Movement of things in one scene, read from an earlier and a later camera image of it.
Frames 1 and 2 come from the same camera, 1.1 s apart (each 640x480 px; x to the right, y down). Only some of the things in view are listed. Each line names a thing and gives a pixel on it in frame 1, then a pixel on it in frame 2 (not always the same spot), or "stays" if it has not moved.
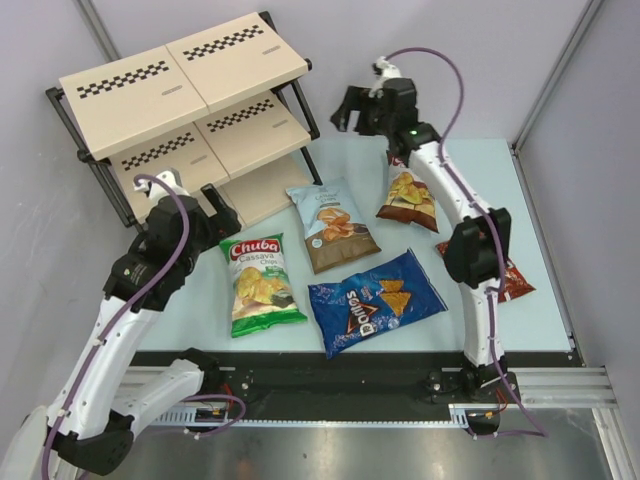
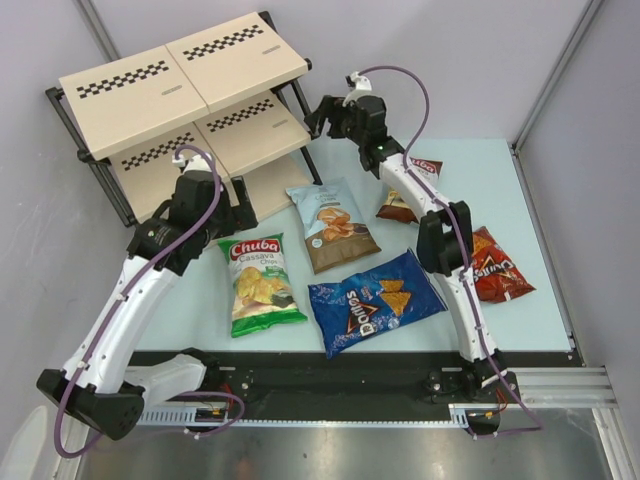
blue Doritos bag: [386, 298] stays
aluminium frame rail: [564, 387] stays
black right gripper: [355, 98] to [314, 121]
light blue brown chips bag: [333, 225] stays
